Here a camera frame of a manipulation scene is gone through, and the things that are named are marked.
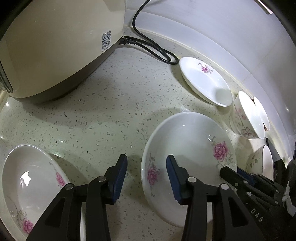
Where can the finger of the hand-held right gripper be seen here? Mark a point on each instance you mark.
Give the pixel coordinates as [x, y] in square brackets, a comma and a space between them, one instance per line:
[245, 175]
[232, 179]

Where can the white plate with pink flowers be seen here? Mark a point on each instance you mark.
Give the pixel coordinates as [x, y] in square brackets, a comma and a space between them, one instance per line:
[198, 78]
[30, 185]
[189, 139]

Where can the white bowl with floral print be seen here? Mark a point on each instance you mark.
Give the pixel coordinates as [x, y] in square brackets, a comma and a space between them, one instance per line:
[266, 162]
[247, 115]

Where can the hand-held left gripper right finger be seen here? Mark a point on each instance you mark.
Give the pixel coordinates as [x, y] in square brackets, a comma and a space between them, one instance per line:
[173, 178]

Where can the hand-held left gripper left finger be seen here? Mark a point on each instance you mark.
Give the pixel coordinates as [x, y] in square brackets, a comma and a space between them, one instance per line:
[119, 176]

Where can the beige rice cooker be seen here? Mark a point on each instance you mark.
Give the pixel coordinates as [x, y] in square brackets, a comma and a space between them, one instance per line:
[57, 46]

